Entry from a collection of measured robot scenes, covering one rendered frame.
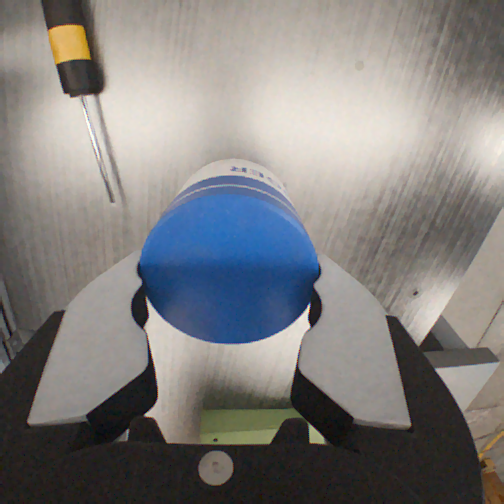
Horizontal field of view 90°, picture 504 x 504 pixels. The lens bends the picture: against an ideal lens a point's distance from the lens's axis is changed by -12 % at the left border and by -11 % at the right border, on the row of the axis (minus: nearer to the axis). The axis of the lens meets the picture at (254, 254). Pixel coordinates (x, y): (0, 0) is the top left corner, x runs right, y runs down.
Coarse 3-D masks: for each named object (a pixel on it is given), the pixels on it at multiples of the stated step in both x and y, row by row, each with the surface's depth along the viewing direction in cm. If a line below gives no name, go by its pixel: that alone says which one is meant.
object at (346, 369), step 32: (320, 256) 12; (320, 288) 10; (352, 288) 10; (320, 320) 8; (352, 320) 8; (384, 320) 9; (320, 352) 7; (352, 352) 7; (384, 352) 7; (320, 384) 6; (352, 384) 6; (384, 384) 6; (320, 416) 7; (352, 416) 6; (384, 416) 6
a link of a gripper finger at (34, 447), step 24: (48, 336) 7; (24, 360) 6; (0, 384) 6; (24, 384) 6; (0, 408) 5; (24, 408) 5; (0, 432) 5; (24, 432) 5; (48, 432) 5; (72, 432) 5; (0, 456) 4; (24, 456) 4; (48, 456) 5; (0, 480) 4
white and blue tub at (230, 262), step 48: (192, 192) 10; (240, 192) 10; (192, 240) 10; (240, 240) 10; (288, 240) 10; (144, 288) 11; (192, 288) 11; (240, 288) 11; (288, 288) 11; (192, 336) 12; (240, 336) 12
